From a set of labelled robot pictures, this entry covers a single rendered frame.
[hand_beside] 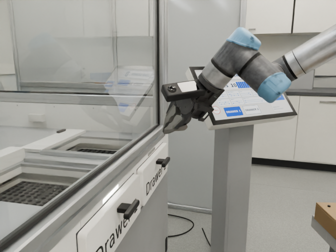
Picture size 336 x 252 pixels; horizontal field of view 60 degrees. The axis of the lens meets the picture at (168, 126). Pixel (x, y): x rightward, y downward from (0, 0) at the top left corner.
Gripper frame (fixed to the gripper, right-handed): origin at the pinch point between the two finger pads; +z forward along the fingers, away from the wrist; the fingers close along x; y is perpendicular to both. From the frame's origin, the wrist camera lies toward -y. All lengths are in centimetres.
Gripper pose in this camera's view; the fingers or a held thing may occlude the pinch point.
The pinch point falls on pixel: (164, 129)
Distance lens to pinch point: 86.7
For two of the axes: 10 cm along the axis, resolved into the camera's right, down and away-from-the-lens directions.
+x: -3.8, -7.2, 5.8
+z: -5.6, 6.8, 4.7
